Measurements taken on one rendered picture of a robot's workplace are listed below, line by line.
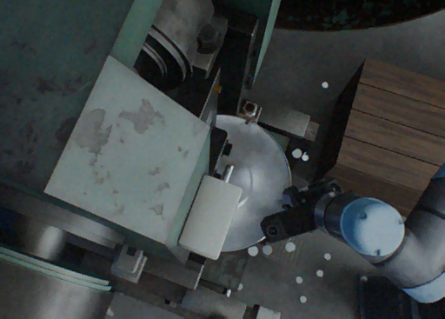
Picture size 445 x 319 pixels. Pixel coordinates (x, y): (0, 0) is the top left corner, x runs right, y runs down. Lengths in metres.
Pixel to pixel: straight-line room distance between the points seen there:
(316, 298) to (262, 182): 0.87
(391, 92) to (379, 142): 0.18
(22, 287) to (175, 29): 0.24
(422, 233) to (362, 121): 0.87
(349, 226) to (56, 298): 0.43
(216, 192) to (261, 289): 1.35
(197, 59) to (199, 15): 0.04
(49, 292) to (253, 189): 0.68
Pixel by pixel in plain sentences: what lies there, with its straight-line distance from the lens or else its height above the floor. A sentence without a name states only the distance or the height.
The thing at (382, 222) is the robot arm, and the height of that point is 1.13.
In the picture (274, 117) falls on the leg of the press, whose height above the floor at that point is 0.64.
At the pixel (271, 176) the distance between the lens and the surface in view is 1.04.
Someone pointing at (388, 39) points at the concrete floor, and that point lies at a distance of 2.17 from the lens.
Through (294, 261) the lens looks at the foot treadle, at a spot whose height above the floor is 0.16.
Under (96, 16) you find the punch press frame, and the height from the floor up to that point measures 1.50.
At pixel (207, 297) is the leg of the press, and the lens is 1.14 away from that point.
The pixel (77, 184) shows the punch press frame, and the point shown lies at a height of 1.49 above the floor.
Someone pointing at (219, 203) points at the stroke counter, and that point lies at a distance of 0.46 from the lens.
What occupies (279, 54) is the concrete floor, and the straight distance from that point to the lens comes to 2.03.
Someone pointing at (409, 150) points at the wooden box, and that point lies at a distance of 1.62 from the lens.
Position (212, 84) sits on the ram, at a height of 1.17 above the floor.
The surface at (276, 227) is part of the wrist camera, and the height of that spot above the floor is 0.93.
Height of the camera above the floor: 1.78
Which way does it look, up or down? 75 degrees down
